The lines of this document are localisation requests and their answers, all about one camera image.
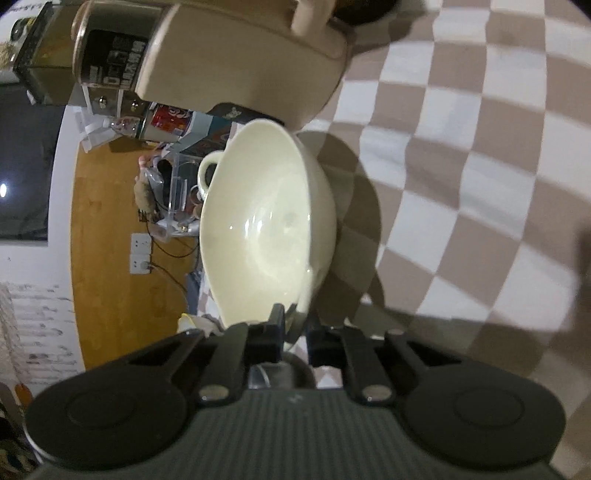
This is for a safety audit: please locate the cream two-handled ceramic bowl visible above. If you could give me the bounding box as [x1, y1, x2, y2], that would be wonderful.
[197, 119, 337, 343]

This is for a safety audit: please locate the clear plastic storage box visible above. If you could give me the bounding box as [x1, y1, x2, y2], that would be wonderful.
[154, 152, 204, 241]

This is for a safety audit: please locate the plush toy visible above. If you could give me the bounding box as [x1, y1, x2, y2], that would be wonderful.
[133, 156, 161, 223]

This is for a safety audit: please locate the red soda can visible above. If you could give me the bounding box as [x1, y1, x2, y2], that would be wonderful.
[149, 104, 193, 136]

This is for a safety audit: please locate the checkered brown white tablecloth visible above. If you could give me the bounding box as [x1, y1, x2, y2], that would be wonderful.
[301, 1, 590, 479]

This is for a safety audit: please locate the beige electric kettle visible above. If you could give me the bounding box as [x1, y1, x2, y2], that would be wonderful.
[71, 1, 351, 131]

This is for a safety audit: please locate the glass fish tank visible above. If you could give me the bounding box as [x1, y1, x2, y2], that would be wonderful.
[13, 1, 86, 107]

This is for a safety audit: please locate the white wall socket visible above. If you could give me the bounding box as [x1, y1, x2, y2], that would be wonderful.
[129, 233, 152, 275]

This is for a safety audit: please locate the macrame wall hanging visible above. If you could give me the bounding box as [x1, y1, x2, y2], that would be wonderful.
[1, 282, 85, 390]

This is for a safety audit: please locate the black wall screen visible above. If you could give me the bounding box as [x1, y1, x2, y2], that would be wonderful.
[0, 84, 64, 242]

